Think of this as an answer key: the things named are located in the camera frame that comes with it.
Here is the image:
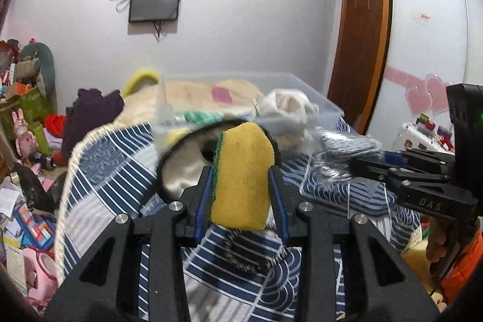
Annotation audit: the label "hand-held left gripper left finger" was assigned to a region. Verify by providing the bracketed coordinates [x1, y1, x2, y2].
[45, 166, 216, 322]

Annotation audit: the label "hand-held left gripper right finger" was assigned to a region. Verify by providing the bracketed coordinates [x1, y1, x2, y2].
[268, 165, 442, 322]

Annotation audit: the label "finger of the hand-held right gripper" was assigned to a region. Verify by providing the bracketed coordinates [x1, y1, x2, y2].
[348, 149, 456, 176]
[385, 170, 479, 226]

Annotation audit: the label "yellow and green sponge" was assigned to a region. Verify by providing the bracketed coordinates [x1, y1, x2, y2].
[210, 121, 275, 233]

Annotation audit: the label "clear plastic bag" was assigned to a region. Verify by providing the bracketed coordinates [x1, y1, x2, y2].
[310, 130, 386, 190]

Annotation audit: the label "clear plastic storage box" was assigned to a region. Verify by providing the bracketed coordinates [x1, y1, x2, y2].
[152, 72, 345, 147]

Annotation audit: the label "person's right hand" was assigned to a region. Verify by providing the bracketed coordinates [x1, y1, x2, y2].
[426, 221, 453, 279]

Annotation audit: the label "black-rimmed cream cloth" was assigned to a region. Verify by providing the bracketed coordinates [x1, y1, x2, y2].
[156, 119, 283, 202]

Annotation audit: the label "white case with stickers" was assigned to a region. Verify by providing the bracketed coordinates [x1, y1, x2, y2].
[392, 113, 456, 157]

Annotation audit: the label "grey patterned sock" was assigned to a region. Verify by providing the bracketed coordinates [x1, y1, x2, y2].
[222, 227, 288, 274]

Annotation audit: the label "green cloth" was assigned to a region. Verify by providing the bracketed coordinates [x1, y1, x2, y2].
[183, 110, 228, 123]

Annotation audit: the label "white cloth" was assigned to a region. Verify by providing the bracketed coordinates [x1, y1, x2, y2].
[260, 88, 321, 148]

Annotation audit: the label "blue striped blanket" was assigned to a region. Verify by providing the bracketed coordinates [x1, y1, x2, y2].
[56, 116, 424, 322]

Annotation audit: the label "beige plush blanket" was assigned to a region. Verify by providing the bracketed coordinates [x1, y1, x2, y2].
[113, 78, 265, 131]

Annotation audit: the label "wooden wardrobe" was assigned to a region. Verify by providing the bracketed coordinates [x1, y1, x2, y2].
[302, 0, 394, 135]

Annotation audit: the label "white sliding door pink hearts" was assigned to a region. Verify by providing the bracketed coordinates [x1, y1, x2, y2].
[365, 0, 475, 154]

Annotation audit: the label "yellow-rimmed slipper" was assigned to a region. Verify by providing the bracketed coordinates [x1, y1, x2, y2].
[122, 67, 161, 97]

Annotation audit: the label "purple cloth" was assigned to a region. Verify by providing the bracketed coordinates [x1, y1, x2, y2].
[62, 88, 126, 161]

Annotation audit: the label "red cloth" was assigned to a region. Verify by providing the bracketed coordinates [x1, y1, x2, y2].
[44, 113, 69, 139]

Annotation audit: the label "black cloth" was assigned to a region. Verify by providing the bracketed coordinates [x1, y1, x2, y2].
[14, 161, 58, 214]

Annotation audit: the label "colourful flat box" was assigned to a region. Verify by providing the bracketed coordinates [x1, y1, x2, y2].
[14, 203, 58, 252]

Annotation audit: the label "pink bag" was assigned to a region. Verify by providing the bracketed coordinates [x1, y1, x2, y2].
[22, 247, 60, 304]

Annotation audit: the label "pink rabbit toy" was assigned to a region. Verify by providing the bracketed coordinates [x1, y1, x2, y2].
[11, 110, 35, 158]

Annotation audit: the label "grey plush toy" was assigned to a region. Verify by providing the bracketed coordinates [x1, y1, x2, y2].
[16, 41, 56, 101]

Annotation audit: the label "small black wall monitor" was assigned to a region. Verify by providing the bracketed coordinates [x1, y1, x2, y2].
[128, 0, 182, 24]

